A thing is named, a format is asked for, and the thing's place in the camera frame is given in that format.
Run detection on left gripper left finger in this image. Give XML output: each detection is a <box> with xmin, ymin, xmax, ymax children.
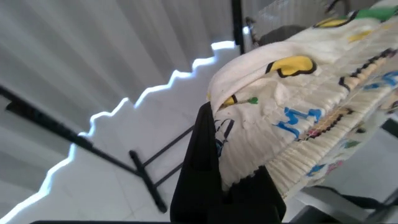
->
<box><xmin>170</xmin><ymin>101</ymin><xmax>225</xmax><ymax>223</ymax></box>

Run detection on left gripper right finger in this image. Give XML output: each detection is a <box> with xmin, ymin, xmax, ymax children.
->
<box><xmin>223</xmin><ymin>166</ymin><xmax>287</xmax><ymax>223</ymax></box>

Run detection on cream printed garment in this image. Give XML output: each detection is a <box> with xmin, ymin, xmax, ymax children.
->
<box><xmin>206</xmin><ymin>0</ymin><xmax>398</xmax><ymax>200</ymax></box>

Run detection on black clothes rack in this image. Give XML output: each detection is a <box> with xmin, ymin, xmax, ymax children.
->
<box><xmin>0</xmin><ymin>0</ymin><xmax>246</xmax><ymax>214</ymax></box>

